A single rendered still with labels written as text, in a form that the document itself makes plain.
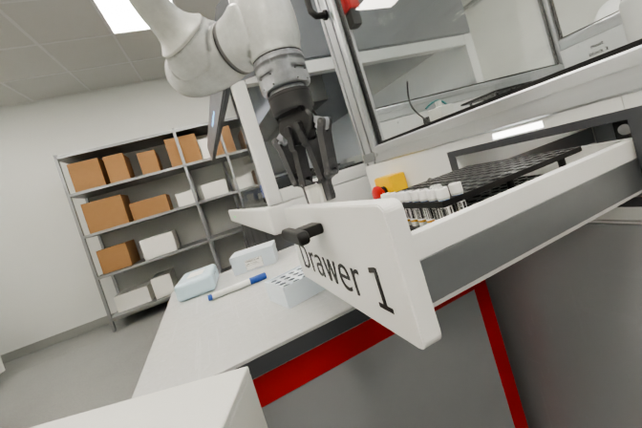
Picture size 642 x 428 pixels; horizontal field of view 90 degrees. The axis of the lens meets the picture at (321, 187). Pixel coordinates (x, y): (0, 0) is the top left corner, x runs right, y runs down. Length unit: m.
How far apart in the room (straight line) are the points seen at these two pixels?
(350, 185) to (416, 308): 1.04
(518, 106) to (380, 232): 0.37
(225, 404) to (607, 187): 0.41
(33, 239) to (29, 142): 1.13
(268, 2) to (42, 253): 4.64
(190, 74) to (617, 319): 0.76
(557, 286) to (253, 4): 0.64
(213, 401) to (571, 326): 0.53
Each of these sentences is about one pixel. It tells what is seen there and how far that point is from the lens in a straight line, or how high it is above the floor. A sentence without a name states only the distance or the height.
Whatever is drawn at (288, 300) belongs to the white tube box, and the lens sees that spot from 0.57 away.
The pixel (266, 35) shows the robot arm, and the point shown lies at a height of 1.20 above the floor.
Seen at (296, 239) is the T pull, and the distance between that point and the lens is 0.32.
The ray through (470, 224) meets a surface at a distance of 0.30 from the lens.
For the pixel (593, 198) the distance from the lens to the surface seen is 0.43.
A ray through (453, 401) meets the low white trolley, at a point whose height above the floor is 0.53.
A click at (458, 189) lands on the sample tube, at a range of 0.35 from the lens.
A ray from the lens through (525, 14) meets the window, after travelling 0.56.
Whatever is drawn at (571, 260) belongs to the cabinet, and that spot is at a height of 0.74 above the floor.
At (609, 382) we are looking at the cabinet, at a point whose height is 0.55.
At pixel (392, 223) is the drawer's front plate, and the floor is 0.91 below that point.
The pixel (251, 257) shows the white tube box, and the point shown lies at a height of 0.80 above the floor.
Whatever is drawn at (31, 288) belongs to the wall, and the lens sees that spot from 5.10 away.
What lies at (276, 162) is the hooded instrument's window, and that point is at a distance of 1.20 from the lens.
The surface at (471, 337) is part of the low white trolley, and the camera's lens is 0.67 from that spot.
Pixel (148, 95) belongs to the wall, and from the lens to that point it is 4.87.
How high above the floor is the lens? 0.96
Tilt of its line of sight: 2 degrees down
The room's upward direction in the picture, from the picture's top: 17 degrees counter-clockwise
